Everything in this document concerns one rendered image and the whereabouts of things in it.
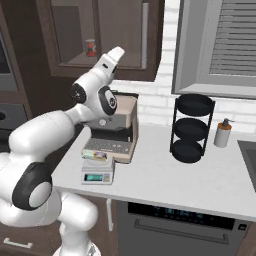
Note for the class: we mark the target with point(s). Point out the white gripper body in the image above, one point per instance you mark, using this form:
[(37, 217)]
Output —
[(116, 54)]

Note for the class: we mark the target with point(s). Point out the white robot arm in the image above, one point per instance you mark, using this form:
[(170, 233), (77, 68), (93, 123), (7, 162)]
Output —
[(43, 133)]

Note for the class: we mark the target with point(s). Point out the glass cabinet door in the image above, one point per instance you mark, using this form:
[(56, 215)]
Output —
[(123, 33)]

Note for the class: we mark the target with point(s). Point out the wrapped snack bar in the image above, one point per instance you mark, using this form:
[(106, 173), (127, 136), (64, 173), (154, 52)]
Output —
[(94, 155)]

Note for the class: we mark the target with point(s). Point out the grey digital scale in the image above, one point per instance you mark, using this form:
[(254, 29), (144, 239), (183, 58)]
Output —
[(98, 171)]

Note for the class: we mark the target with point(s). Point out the dark wood base cabinet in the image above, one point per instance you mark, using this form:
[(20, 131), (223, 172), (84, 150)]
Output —
[(106, 233)]

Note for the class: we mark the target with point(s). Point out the red can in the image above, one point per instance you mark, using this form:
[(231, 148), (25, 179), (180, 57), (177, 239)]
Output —
[(90, 47)]

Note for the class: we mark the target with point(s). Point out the window with grey blinds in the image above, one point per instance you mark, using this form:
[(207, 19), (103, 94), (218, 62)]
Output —
[(216, 46)]

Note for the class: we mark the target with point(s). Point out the black three-tier stand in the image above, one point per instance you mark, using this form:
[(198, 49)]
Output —
[(191, 128)]

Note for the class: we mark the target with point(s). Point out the white soap dispenser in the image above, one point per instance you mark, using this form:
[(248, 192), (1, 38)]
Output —
[(222, 134)]

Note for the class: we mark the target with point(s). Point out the grey sink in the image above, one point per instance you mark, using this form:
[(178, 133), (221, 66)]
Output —
[(249, 160)]

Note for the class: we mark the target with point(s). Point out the grey dishwasher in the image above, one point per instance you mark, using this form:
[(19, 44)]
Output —
[(180, 231)]

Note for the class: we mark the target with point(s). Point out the dark wood wall cabinet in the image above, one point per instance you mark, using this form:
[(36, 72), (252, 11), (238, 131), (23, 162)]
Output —
[(43, 40)]

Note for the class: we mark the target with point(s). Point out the built-in wall oven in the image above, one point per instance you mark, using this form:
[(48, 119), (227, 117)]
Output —
[(8, 86)]

